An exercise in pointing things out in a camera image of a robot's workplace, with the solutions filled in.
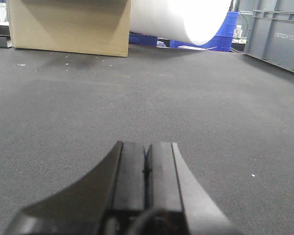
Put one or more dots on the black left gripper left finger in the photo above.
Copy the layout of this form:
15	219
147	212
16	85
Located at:
115	187

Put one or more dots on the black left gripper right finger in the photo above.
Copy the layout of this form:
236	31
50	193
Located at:
173	187

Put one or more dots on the blue stacked crates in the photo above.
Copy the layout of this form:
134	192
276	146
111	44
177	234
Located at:
222	41

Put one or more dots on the cardboard box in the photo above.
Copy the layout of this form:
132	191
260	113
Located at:
99	27

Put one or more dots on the white plastic bottle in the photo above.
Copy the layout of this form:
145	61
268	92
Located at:
237	32

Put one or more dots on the white foam roll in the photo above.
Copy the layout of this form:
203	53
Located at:
190	21

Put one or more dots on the grey plastic crate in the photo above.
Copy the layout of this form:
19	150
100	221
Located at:
270	34

